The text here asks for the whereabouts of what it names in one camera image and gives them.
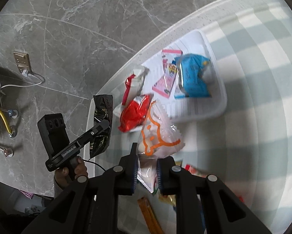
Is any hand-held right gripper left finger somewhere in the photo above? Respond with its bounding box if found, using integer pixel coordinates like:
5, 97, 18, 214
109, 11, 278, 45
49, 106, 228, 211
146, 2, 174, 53
20, 143, 138, 234

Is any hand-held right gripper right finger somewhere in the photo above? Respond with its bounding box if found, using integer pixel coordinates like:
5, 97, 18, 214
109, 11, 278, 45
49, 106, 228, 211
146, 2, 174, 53
156, 156, 274, 234

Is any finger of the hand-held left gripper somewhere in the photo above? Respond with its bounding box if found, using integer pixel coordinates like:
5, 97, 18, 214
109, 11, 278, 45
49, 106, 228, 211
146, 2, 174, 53
69, 119, 112, 152

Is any black snack packet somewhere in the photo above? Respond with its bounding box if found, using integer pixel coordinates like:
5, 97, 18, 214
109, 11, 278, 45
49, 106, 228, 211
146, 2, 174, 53
89, 94, 113, 158

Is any orange snack bar packet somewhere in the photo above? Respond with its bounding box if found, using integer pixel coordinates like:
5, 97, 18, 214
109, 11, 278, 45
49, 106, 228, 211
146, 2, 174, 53
137, 196, 164, 234

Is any clear bread packet orange print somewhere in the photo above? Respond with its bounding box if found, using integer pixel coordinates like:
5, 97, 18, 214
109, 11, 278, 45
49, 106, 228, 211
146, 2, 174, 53
136, 100, 185, 193

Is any white red-striped snack packet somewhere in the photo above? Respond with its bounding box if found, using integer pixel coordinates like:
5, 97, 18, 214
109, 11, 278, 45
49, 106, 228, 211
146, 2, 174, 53
122, 65, 150, 106

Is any white plastic tray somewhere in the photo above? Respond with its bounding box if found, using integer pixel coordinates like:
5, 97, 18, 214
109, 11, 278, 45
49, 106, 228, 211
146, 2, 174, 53
113, 29, 228, 123

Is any pink cartoon snack packet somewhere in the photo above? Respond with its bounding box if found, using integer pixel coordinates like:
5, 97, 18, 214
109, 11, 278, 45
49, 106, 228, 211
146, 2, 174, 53
152, 49, 183, 98

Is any light blue snack packet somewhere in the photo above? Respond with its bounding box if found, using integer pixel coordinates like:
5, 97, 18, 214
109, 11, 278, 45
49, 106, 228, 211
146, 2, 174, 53
174, 54, 213, 99

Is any person's left hand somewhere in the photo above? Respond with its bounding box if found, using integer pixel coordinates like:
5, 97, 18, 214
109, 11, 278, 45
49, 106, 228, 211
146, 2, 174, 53
54, 158, 89, 191

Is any yellow hose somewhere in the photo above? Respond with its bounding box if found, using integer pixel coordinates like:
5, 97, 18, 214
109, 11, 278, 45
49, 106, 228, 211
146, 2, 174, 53
0, 107, 17, 138

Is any white plug with cable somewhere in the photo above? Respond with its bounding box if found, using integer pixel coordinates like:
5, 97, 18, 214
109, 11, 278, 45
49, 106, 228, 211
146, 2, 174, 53
0, 69, 46, 89

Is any gold wall socket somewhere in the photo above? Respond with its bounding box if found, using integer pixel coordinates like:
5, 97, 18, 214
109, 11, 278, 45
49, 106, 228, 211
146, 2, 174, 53
13, 51, 31, 75

